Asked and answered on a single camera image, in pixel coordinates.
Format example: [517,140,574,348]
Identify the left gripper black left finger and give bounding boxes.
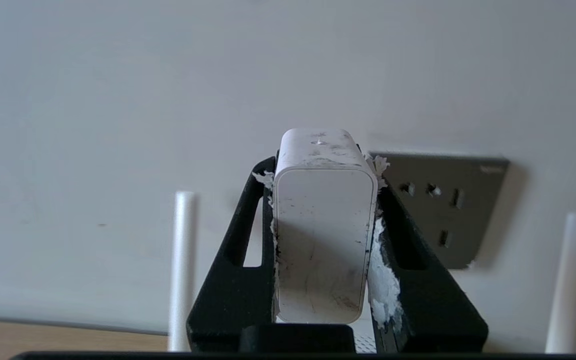
[186,156,279,353]

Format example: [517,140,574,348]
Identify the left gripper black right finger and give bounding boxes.
[365,155,489,353]

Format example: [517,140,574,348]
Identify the white power adapter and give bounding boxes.
[271,128,379,325]

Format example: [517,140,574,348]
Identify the white router with antennas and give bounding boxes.
[168,191,576,354]

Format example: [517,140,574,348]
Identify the grey wall socket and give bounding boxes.
[368,152,511,271]

